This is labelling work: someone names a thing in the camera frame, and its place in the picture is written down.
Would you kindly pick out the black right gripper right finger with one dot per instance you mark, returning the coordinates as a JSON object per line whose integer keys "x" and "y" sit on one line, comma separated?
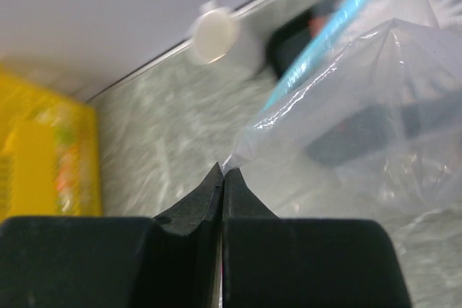
{"x": 270, "y": 261}

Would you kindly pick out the white ceramic mug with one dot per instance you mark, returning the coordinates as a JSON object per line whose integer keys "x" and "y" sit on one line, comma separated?
{"x": 221, "y": 42}

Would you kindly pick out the black rectangular tray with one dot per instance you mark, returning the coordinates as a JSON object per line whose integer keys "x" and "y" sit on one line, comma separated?
{"x": 288, "y": 44}

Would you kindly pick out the yellow plastic basket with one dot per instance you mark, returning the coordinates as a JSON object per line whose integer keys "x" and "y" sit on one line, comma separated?
{"x": 49, "y": 153}

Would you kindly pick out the clear bag with blue zipper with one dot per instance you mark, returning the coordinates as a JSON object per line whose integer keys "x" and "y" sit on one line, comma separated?
{"x": 412, "y": 187}

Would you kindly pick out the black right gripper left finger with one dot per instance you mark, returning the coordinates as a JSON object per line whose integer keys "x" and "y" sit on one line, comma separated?
{"x": 169, "y": 260}

